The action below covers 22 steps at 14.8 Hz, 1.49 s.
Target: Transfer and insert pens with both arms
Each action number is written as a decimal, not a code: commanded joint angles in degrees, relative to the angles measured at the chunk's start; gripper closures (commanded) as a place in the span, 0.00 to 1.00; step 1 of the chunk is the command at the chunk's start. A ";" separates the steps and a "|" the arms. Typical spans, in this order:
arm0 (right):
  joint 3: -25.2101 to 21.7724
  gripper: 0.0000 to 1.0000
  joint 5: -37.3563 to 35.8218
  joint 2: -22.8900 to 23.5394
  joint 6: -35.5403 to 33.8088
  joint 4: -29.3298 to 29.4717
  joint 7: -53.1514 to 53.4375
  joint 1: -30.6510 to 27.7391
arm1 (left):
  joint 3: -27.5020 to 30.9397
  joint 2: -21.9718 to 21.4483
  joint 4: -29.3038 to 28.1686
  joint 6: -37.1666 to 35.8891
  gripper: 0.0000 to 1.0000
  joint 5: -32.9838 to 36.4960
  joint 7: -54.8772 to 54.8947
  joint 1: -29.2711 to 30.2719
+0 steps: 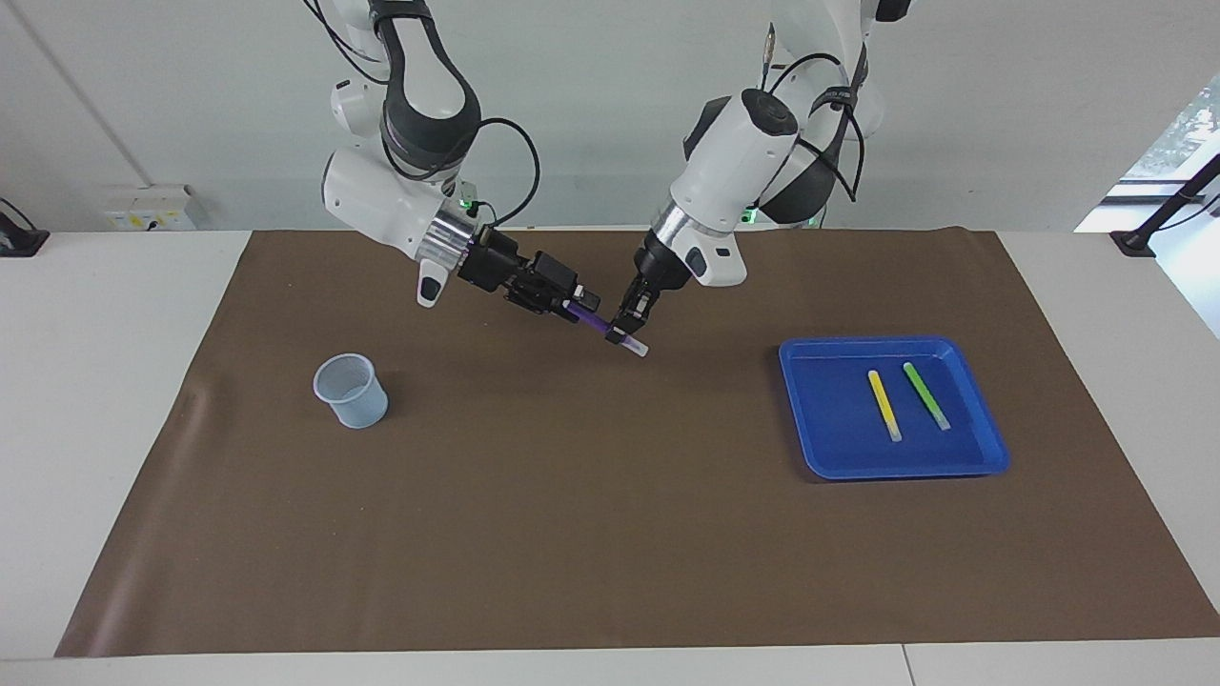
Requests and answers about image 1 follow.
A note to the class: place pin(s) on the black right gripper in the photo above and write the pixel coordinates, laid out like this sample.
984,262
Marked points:
519,276

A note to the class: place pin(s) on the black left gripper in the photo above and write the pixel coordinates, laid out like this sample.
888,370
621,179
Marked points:
662,267

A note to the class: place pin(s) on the purple highlighter pen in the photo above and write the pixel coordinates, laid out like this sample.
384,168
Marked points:
615,333

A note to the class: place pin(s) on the yellow highlighter pen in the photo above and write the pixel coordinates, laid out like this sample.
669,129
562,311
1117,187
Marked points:
884,405

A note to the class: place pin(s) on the green highlighter pen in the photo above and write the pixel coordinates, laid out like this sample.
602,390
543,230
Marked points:
926,394

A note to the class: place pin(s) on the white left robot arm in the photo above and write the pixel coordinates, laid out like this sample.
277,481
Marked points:
734,162

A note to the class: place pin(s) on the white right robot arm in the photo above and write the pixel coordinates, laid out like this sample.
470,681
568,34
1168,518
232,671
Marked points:
381,200

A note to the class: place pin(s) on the brown table mat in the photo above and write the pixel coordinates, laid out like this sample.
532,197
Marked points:
572,524

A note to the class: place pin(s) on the blue plastic tray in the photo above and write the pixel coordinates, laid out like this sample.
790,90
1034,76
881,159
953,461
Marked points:
839,429

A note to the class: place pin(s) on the pale mesh pen cup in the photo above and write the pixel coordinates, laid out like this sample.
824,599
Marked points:
353,400

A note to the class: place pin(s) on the glass window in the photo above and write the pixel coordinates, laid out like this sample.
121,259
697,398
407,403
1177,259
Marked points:
1182,171

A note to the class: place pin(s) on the white wall socket box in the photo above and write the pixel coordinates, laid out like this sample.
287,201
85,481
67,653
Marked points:
148,210

